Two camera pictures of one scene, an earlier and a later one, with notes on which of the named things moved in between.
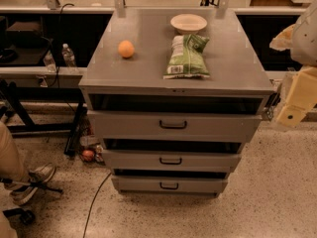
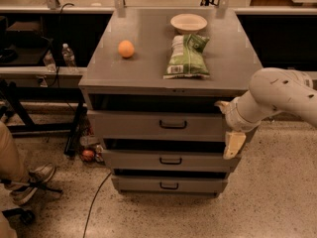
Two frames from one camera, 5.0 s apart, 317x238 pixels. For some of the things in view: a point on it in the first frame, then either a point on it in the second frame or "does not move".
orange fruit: [126, 49] does not move
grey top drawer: [176, 125] does not move
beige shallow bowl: [188, 23] does not move
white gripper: [305, 44] -> [235, 117]
